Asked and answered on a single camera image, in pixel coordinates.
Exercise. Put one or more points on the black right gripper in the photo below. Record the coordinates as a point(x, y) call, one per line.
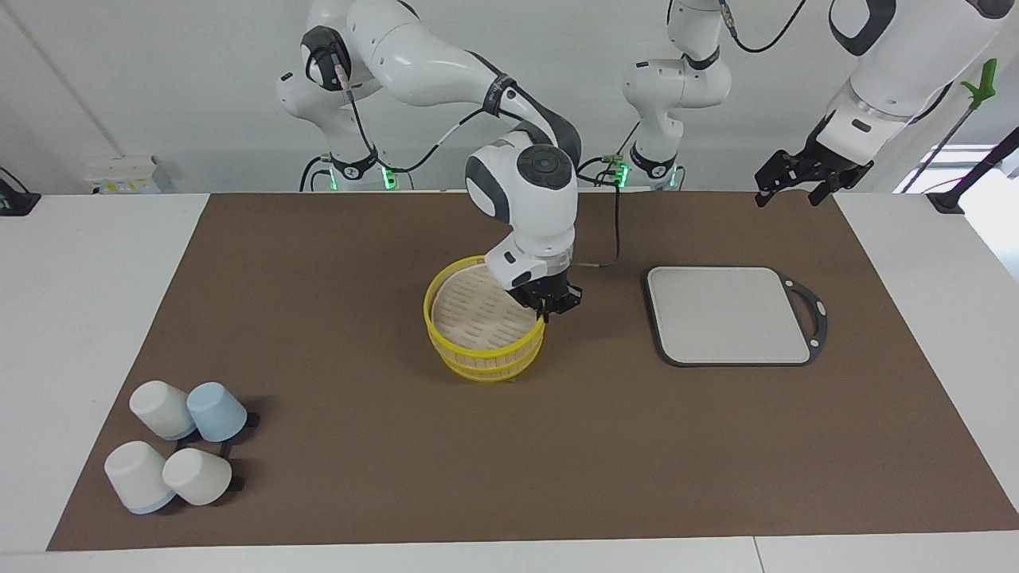
point(557, 293)

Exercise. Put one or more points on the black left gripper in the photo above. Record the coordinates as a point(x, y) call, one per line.
point(820, 163)

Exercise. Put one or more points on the yellow bamboo steamer tier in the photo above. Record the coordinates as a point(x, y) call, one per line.
point(487, 368)
point(478, 314)

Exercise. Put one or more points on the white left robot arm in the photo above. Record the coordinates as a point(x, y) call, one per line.
point(899, 64)

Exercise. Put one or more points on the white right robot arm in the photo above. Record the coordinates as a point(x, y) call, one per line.
point(525, 191)

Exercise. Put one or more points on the white grey-rimmed cutting board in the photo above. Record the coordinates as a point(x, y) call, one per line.
point(728, 318)

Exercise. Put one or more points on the black pole with base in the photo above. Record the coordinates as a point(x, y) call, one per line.
point(967, 179)

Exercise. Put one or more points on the green-tipped grey rod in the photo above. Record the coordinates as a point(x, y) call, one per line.
point(981, 86)

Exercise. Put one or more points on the brown table mat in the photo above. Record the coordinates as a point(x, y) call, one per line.
point(358, 438)

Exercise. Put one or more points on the light blue plastic cup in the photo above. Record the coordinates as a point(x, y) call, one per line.
point(217, 412)

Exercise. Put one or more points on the white plastic cup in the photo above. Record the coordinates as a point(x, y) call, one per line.
point(197, 476)
point(159, 407)

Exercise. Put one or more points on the white cup with blue rim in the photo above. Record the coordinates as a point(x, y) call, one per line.
point(137, 476)

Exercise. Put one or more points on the black table clamp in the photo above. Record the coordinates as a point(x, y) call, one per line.
point(14, 199)

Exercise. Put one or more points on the white wall socket box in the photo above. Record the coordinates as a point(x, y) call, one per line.
point(127, 175)

